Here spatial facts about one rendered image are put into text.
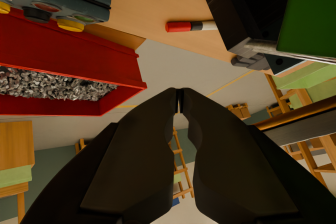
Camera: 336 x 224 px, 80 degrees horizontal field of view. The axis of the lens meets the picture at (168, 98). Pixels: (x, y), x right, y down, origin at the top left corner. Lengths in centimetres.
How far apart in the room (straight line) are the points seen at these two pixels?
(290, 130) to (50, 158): 554
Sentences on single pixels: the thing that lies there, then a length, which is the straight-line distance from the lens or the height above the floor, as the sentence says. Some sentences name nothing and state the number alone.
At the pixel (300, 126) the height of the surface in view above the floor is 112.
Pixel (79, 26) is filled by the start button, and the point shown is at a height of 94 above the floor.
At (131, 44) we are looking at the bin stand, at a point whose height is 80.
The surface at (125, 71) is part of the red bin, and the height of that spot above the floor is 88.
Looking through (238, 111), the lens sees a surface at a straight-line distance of 630.
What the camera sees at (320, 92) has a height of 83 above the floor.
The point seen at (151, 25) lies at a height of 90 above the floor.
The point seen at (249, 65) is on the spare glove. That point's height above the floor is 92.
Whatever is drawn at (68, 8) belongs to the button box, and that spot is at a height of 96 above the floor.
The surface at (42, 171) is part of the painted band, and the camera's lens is 559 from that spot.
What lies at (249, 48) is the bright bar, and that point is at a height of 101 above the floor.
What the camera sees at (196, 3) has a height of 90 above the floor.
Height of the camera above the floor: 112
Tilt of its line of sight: 18 degrees down
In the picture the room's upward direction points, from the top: 164 degrees clockwise
